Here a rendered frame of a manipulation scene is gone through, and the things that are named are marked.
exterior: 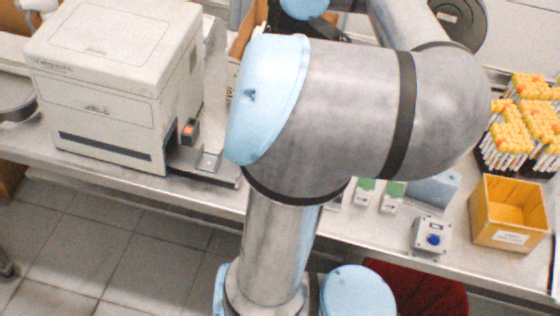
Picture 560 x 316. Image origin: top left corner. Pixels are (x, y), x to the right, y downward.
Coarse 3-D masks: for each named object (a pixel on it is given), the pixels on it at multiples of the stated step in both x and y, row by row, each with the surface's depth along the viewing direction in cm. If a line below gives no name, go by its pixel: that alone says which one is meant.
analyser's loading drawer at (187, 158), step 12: (168, 144) 123; (180, 144) 123; (168, 156) 121; (180, 156) 121; (192, 156) 121; (204, 156) 122; (216, 156) 122; (180, 168) 119; (192, 168) 119; (204, 168) 119; (216, 168) 118; (228, 168) 120; (228, 180) 118; (240, 180) 121
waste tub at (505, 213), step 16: (496, 176) 119; (480, 192) 119; (496, 192) 123; (512, 192) 122; (528, 192) 121; (480, 208) 117; (496, 208) 125; (512, 208) 125; (528, 208) 122; (544, 208) 115; (480, 224) 116; (496, 224) 112; (512, 224) 111; (528, 224) 120; (544, 224) 113; (480, 240) 117; (496, 240) 116; (512, 240) 115; (528, 240) 114
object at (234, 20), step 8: (232, 0) 153; (240, 0) 152; (248, 0) 152; (232, 8) 154; (240, 8) 153; (248, 8) 153; (232, 16) 156; (240, 16) 155; (344, 16) 149; (232, 24) 157; (240, 24) 156; (344, 24) 152
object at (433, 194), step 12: (420, 180) 119; (432, 180) 117; (444, 180) 117; (456, 180) 117; (408, 192) 123; (420, 192) 122; (432, 192) 120; (444, 192) 119; (420, 204) 123; (432, 204) 123; (444, 204) 122
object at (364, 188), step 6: (360, 180) 118; (366, 180) 119; (372, 180) 119; (360, 186) 118; (366, 186) 118; (372, 186) 118; (354, 192) 120; (360, 192) 118; (366, 192) 118; (372, 192) 118; (354, 198) 120; (360, 198) 119; (366, 198) 119; (354, 204) 122; (360, 204) 121; (366, 204) 121
